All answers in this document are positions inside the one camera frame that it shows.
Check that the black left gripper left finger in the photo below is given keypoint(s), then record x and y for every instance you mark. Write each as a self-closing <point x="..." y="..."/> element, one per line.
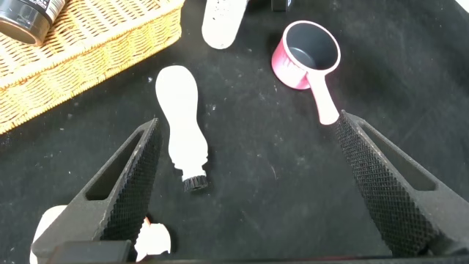
<point x="121" y="198"/>

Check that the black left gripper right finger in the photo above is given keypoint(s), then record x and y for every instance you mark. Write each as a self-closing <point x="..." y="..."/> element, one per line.
<point x="395" y="198"/>

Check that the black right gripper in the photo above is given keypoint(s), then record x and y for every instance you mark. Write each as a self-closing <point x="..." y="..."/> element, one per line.
<point x="280" y="4"/>

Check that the blue capped spray can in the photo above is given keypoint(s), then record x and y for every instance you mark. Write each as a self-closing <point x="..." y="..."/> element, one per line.
<point x="223" y="22"/>

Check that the pink toy saucepan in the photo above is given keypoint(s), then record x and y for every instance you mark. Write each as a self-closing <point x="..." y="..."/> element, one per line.
<point x="289" y="69"/>

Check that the wicker basket with toiletries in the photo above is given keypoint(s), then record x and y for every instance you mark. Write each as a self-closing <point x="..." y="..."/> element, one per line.
<point x="91" y="55"/>

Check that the pink bottle white cap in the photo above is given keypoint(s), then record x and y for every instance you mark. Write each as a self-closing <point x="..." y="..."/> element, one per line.
<point x="155" y="238"/>

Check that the white brush applicator bottle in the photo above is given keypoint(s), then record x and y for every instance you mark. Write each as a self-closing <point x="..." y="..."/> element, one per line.
<point x="179" y="110"/>

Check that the black tablecloth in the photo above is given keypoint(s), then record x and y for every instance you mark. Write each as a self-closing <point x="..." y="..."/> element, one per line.
<point x="275" y="183"/>

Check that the black cosmetic tube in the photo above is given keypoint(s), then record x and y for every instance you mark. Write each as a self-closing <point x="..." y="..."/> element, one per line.
<point x="25" y="18"/>

